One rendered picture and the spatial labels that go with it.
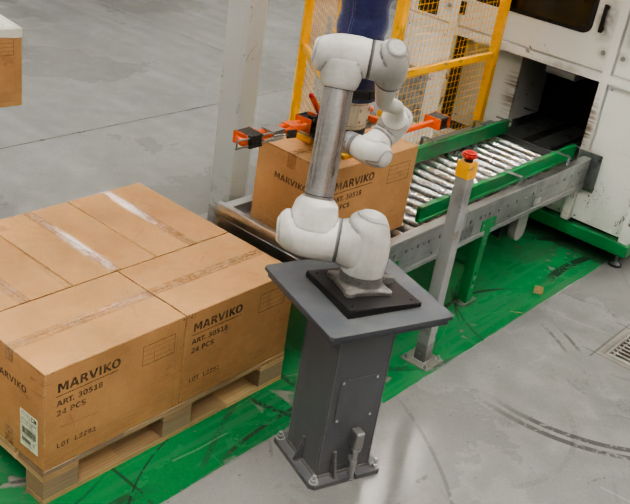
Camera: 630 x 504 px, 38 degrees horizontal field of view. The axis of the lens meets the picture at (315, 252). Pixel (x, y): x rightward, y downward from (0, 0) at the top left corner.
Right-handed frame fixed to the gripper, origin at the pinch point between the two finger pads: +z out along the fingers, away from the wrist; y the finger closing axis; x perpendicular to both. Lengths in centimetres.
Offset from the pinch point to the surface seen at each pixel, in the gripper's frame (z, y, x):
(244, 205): 30, 50, 2
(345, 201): -19.6, 29.2, 8.6
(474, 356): -66, 107, 71
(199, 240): 21, 54, -33
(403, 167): -20, 22, 46
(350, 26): -1.3, -38.6, 16.0
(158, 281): 4, 54, -70
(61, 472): -21, 97, -130
